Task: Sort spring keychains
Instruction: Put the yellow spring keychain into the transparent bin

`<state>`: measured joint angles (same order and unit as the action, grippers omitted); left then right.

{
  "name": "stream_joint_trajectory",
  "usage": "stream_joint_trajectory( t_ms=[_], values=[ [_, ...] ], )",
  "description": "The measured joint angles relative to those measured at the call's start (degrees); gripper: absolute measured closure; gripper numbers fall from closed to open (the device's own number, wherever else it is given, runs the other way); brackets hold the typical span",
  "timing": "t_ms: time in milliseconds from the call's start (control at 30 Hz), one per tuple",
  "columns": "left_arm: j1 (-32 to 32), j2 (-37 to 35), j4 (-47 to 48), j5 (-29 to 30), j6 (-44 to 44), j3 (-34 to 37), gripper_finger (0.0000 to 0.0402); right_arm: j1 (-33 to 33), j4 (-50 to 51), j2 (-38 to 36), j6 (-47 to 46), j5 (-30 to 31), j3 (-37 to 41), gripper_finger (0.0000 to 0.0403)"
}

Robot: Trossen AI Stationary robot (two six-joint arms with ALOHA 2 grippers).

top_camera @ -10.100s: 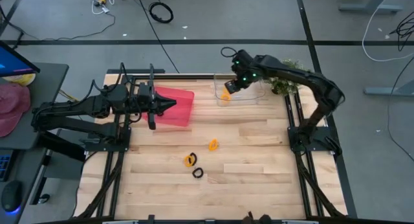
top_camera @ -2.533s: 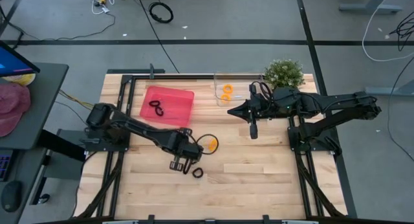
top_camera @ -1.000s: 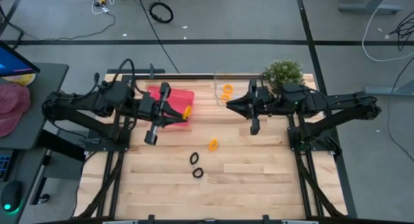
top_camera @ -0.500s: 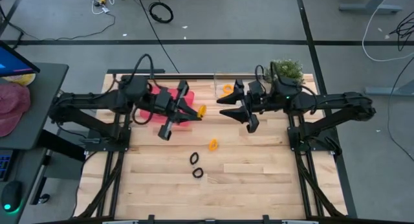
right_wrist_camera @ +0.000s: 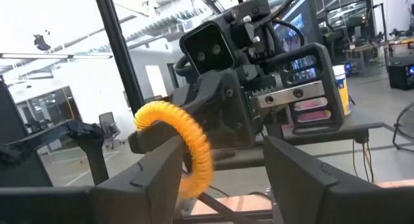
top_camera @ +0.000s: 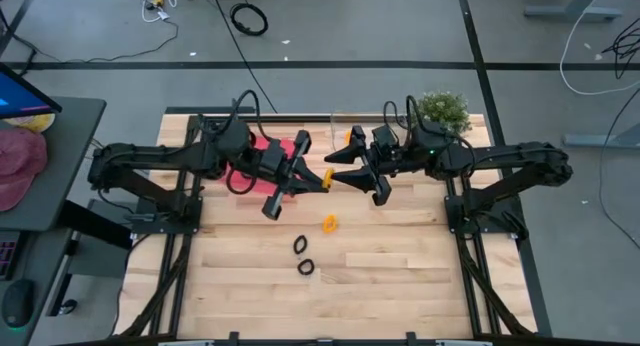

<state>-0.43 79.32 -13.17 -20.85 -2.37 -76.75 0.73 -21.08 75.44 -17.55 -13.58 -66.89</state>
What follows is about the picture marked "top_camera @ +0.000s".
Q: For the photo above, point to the black computer mouse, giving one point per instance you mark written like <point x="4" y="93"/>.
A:
<point x="17" y="303"/>

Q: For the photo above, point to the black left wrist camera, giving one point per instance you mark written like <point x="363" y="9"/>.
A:
<point x="272" y="158"/>

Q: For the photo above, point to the yellow round disc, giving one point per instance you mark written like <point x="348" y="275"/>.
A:
<point x="35" y="122"/>

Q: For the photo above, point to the pink cap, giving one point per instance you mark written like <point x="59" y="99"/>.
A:
<point x="20" y="166"/>

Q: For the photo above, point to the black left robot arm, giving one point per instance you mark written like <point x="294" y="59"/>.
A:
<point x="150" y="156"/>

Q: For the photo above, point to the monitor with blue screen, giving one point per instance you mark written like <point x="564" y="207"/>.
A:
<point x="20" y="98"/>

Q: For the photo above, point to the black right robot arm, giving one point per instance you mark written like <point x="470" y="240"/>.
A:
<point x="500" y="156"/>

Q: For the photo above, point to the pink plastic bin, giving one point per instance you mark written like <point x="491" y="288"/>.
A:
<point x="255" y="187"/>

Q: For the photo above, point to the green potted plant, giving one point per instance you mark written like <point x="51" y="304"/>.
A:
<point x="442" y="111"/>

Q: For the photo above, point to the grey desk foot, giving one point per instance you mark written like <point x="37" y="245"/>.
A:
<point x="600" y="140"/>
<point x="575" y="12"/>

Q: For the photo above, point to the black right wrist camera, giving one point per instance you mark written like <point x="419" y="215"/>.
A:
<point x="385" y="138"/>

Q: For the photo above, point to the clear plastic bin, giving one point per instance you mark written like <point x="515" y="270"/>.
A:
<point x="340" y="121"/>

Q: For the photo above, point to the black keyboard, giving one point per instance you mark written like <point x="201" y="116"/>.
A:
<point x="7" y="256"/>

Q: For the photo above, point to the grey side desk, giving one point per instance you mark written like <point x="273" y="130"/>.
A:
<point x="75" y="146"/>

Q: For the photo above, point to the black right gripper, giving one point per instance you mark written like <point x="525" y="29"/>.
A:
<point x="380" y="196"/>

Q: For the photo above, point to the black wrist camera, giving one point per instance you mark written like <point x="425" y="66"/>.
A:
<point x="385" y="138"/>
<point x="272" y="158"/>

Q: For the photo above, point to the black aluminium rig frame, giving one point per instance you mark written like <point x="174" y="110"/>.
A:
<point x="200" y="110"/>

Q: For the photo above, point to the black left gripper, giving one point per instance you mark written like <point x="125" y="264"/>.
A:
<point x="298" y="146"/>

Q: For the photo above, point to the black desk leg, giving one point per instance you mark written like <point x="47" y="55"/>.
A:
<point x="100" y="231"/>

